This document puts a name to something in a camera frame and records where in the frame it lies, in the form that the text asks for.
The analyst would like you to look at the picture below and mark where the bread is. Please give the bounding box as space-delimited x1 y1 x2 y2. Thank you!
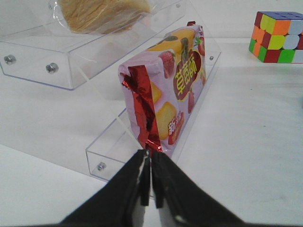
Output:
53 0 161 34

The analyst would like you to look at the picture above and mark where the pink strawberry cake snack bag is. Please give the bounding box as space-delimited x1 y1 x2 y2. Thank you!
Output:
118 21 207 155

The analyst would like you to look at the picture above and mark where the colourful Rubik's cube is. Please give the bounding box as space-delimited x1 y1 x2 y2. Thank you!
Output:
249 11 303 64

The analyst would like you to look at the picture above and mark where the clear acrylic left display shelf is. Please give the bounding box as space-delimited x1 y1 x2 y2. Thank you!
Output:
0 0 222 183

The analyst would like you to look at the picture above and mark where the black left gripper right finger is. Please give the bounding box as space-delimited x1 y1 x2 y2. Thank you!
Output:
151 152 245 224

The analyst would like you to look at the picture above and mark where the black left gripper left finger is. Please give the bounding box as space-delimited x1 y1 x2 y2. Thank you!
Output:
61 149 150 224

